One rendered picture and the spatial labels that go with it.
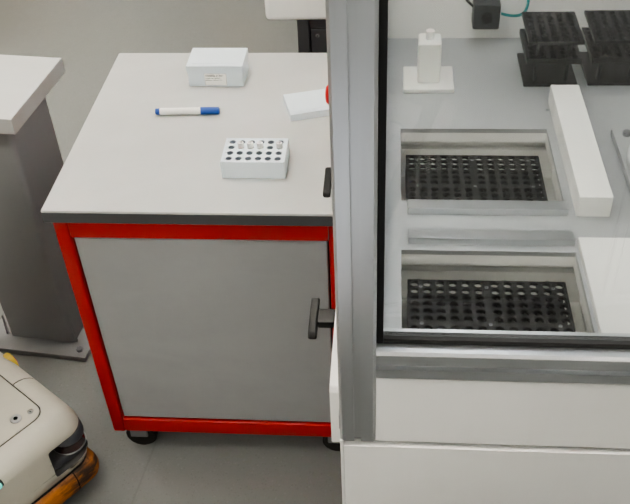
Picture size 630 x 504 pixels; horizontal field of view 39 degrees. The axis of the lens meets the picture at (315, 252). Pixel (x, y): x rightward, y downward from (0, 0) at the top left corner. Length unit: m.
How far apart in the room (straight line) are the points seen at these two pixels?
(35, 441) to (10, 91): 0.78
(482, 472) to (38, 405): 1.21
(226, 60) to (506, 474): 1.24
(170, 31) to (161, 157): 2.27
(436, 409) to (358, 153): 0.34
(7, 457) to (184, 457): 0.46
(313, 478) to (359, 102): 1.52
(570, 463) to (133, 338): 1.13
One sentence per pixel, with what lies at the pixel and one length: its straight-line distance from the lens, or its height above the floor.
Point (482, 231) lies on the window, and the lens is 0.83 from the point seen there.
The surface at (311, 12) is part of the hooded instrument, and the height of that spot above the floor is 0.82.
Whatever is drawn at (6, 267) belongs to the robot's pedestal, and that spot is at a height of 0.28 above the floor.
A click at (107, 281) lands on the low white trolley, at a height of 0.57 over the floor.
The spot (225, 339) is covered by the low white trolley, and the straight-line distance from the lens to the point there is 1.89.
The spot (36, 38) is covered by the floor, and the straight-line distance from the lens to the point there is 4.18.
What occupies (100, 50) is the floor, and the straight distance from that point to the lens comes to 3.98.
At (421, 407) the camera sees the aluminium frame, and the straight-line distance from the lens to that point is 0.98.
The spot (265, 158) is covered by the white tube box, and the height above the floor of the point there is 0.80.
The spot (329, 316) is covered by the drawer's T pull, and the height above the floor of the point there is 0.91.
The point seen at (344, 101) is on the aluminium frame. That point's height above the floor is 1.39.
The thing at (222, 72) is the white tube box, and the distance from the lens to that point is 2.01.
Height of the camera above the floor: 1.76
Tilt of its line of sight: 40 degrees down
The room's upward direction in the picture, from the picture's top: 3 degrees counter-clockwise
